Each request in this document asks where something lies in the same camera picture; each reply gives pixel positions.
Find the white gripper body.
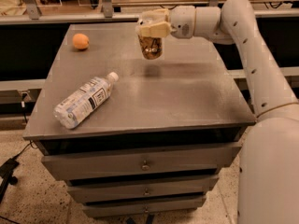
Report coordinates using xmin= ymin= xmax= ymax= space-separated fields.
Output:
xmin=170 ymin=6 xmax=195 ymax=39

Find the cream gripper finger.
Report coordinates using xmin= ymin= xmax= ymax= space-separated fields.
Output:
xmin=135 ymin=21 xmax=171 ymax=38
xmin=138 ymin=8 xmax=169 ymax=25

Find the orange brown soda can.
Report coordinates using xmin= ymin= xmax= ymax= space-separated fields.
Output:
xmin=138 ymin=36 xmax=163 ymax=60

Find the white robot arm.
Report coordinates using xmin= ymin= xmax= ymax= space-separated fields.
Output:
xmin=135 ymin=0 xmax=299 ymax=224

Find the small orange fruit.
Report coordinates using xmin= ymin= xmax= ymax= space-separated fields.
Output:
xmin=72 ymin=34 xmax=89 ymax=49

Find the grey drawer cabinet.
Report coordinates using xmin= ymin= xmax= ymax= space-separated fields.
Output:
xmin=24 ymin=22 xmax=254 ymax=206

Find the clear plastic water bottle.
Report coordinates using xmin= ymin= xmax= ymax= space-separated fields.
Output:
xmin=53 ymin=72 xmax=119 ymax=129

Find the grey metal railing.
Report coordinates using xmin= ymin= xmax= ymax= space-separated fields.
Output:
xmin=0 ymin=0 xmax=298 ymax=25

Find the middle grey drawer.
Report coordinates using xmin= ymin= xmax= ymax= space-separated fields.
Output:
xmin=67 ymin=175 xmax=219 ymax=203

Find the grey drawer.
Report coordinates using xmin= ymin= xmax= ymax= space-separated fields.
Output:
xmin=67 ymin=175 xmax=219 ymax=203
xmin=42 ymin=142 xmax=241 ymax=180
xmin=82 ymin=195 xmax=206 ymax=218

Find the top grey drawer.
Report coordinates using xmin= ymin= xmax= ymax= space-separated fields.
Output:
xmin=42 ymin=142 xmax=241 ymax=180

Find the bottom grey drawer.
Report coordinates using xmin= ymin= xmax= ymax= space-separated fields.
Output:
xmin=82 ymin=195 xmax=206 ymax=218

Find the black stand base left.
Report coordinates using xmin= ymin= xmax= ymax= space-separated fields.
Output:
xmin=0 ymin=159 xmax=19 ymax=202

